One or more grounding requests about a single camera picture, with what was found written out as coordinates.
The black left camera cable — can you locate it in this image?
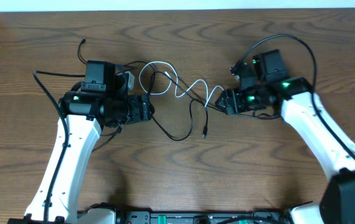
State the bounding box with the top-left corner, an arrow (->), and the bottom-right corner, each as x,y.
32,70 -> 87,224

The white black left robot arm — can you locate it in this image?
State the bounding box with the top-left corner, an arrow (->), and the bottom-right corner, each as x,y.
8,60 -> 154,223

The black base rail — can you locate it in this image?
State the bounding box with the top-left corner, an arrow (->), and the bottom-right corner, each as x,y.
120,210 -> 292,224

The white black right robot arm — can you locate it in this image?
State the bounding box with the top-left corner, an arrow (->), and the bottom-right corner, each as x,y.
215,50 -> 355,223

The white cable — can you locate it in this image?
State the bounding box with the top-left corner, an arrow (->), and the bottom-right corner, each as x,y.
138,60 -> 225,108

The black right camera cable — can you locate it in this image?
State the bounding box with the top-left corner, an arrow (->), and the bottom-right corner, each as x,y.
239,33 -> 355,187

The black camera cable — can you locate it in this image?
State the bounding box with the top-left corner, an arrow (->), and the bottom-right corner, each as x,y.
32,70 -> 87,224
239,33 -> 355,187

